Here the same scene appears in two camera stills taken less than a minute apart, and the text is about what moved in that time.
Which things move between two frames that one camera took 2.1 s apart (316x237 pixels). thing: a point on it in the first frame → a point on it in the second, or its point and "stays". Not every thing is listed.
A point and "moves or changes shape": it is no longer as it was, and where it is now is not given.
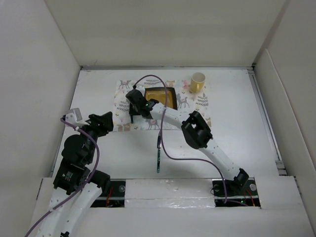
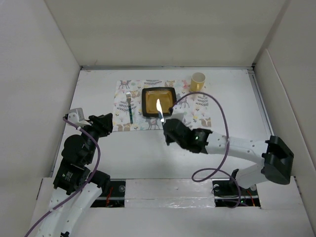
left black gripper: x=102 y=123 stays
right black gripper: x=132 y=111 → x=169 y=138
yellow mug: x=197 y=82 stays
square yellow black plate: x=159 y=94 stays
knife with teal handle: x=159 y=143 moves or changes shape
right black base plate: x=247 y=197 stays
